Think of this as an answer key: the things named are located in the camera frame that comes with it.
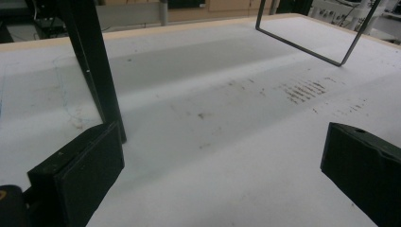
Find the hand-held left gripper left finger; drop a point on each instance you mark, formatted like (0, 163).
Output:
(78, 176)

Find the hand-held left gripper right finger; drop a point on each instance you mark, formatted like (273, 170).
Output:
(365, 167)

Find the grey metal pole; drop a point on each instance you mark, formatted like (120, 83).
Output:
(163, 12)

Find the black box device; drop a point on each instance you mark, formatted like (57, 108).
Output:
(48, 26)

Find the black metal stand post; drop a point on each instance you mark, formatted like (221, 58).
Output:
(94, 63)

